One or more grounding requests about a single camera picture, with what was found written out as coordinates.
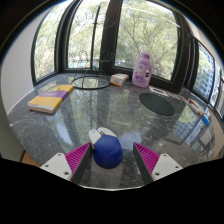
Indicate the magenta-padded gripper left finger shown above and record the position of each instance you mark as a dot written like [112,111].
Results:
[76,159]

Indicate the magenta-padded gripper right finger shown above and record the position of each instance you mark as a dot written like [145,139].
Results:
[148,160]

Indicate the blue and white computer mouse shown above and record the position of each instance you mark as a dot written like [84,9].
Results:
[107,151]

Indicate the round black mouse pad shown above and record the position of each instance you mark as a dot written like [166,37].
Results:
[156,104]

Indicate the small blue box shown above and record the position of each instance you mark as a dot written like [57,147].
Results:
[206,120]

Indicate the red-brown book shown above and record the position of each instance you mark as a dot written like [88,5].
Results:
[195,106]

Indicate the orange and white box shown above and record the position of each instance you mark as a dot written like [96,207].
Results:
[118,79]

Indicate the purple detergent bottle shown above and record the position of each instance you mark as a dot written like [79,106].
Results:
[142,71]

